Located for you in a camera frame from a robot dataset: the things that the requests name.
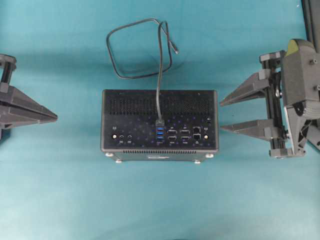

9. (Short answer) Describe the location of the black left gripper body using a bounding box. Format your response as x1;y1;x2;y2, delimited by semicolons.
0;53;18;146

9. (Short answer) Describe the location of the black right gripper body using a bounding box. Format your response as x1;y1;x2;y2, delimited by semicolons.
259;39;320;158

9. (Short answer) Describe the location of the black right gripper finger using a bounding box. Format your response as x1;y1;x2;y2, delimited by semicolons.
220;119;274;141
219;69;271;107

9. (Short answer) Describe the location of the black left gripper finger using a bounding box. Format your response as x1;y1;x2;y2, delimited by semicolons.
0;101;58;129
0;83;54;116

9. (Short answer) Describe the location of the black mini PC box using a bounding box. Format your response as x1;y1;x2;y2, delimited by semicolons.
100;89;219;163

